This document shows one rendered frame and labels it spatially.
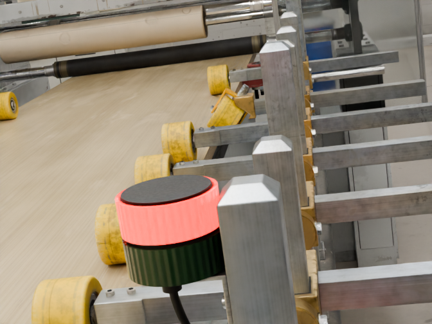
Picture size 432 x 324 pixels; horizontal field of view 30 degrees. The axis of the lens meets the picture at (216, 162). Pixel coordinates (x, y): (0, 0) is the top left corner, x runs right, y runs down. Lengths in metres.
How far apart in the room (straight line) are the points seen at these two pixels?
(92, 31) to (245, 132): 1.67
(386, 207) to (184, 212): 0.60
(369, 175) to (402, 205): 2.09
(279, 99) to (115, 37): 2.18
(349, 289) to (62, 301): 0.28
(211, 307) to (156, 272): 0.35
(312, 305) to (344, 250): 2.60
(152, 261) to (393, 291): 0.38
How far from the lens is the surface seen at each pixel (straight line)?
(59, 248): 1.19
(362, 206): 1.02
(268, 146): 0.70
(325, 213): 1.02
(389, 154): 1.26
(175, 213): 0.44
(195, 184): 0.47
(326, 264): 1.51
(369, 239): 3.19
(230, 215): 0.45
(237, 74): 2.25
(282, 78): 0.94
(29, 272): 1.12
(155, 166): 1.27
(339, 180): 3.24
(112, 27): 3.09
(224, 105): 1.74
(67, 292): 0.82
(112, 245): 1.04
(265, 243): 0.45
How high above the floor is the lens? 1.27
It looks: 14 degrees down
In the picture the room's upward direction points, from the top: 8 degrees counter-clockwise
